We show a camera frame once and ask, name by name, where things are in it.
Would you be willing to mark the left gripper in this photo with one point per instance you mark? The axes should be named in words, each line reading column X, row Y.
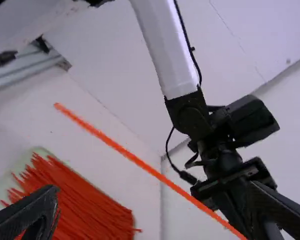
column 257, row 172

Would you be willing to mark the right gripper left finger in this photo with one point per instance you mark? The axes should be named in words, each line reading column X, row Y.
column 22, row 215

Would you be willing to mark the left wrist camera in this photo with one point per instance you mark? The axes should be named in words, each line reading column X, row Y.
column 205, row 193

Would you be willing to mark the pale tray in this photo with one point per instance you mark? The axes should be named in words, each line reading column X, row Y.
column 40, row 151

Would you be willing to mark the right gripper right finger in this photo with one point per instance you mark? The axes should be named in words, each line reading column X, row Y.
column 290, row 220

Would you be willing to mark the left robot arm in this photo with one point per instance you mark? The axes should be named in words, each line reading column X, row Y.
column 170, row 50

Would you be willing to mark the silver rails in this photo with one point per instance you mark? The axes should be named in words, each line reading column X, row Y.
column 32, row 62

